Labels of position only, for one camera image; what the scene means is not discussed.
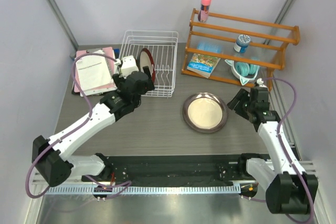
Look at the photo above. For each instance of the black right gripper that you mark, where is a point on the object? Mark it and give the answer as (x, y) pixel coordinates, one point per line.
(242, 96)

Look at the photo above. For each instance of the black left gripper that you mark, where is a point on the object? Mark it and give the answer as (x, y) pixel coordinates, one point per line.
(149, 86)

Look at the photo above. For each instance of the brown rimmed cream plate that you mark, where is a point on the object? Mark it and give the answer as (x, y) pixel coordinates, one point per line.
(205, 112)

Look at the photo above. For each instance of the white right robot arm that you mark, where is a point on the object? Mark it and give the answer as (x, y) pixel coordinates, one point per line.
(289, 189)

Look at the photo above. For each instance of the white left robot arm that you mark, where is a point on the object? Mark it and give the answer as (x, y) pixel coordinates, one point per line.
(54, 157)

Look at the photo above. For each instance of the orange wooden shelf rack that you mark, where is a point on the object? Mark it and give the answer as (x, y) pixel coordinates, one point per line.
(267, 49)

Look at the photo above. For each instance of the dark red cream plate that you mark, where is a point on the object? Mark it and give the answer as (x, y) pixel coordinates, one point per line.
(145, 59)

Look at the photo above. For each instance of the teal cat ear headphones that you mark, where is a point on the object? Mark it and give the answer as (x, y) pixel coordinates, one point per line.
(244, 72)

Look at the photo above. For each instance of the dark blue notebook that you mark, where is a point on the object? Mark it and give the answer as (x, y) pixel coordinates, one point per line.
(116, 53)

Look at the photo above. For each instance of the white manual booklet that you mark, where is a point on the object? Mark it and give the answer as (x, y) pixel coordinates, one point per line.
(92, 74)

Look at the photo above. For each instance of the blue paperback book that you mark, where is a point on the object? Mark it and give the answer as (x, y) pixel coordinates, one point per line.
(203, 65)

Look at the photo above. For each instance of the blue lidded jar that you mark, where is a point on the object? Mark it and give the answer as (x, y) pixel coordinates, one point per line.
(241, 43)

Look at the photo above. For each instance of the clear blue plastic box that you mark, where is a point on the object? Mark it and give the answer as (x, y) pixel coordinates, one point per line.
(209, 47)

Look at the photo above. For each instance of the pink capped bottle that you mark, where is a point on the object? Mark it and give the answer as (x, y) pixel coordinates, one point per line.
(204, 11)

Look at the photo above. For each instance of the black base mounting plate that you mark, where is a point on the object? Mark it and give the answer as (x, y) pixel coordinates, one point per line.
(175, 170)

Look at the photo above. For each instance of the white wire dish rack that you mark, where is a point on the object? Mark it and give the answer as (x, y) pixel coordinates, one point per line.
(163, 47)

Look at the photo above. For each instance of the white slotted cable duct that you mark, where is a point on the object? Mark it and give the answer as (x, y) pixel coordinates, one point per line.
(87, 189)

